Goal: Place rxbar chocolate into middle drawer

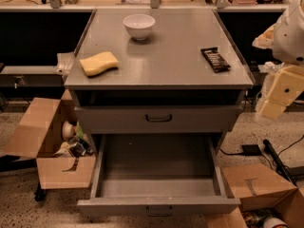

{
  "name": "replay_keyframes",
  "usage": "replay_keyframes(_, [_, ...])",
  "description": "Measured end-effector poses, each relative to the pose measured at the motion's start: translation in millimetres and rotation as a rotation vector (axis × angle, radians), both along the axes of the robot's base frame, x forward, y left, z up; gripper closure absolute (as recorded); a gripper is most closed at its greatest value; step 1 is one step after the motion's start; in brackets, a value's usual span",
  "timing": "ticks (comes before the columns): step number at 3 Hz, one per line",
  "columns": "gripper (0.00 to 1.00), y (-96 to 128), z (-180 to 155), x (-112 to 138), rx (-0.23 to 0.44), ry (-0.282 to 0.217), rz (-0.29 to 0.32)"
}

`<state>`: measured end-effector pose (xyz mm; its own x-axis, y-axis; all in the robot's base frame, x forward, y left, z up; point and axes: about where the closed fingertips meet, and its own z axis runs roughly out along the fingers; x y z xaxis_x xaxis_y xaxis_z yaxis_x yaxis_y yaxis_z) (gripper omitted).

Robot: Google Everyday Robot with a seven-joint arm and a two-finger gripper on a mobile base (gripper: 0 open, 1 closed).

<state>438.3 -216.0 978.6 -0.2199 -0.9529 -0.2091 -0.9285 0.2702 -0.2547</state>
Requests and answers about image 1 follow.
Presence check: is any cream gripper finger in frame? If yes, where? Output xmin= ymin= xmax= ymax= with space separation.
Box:
xmin=258 ymin=65 xmax=304 ymax=120

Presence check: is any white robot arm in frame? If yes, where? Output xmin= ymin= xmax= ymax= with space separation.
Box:
xmin=252 ymin=0 xmax=304 ymax=120

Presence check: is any grey drawer cabinet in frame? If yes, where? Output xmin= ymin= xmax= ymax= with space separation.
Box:
xmin=66 ymin=8 xmax=254 ymax=147

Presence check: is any grey top drawer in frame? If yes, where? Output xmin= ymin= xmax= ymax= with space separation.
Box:
xmin=75 ymin=105 xmax=240 ymax=134

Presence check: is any open grey middle drawer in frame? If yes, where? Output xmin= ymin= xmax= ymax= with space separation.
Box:
xmin=78 ymin=134 xmax=240 ymax=217

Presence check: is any black power adapter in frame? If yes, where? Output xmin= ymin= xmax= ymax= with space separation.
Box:
xmin=241 ymin=144 xmax=262 ymax=156

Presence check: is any black cylindrical tool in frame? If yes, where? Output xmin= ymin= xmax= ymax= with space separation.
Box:
xmin=263 ymin=139 xmax=296 ymax=184

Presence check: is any right cardboard box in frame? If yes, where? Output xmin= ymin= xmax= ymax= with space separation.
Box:
xmin=205 ymin=163 xmax=304 ymax=228

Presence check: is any cardboard box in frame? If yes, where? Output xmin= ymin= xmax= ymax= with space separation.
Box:
xmin=4 ymin=90 xmax=96 ymax=189
xmin=205 ymin=163 xmax=304 ymax=228

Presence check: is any white ceramic bowl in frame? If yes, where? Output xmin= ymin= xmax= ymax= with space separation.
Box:
xmin=123 ymin=14 xmax=155 ymax=40

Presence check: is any yellow sponge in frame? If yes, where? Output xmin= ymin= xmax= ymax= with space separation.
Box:
xmin=80 ymin=51 xmax=119 ymax=77

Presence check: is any left cardboard box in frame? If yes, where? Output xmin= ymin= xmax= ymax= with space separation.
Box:
xmin=4 ymin=90 xmax=96 ymax=189

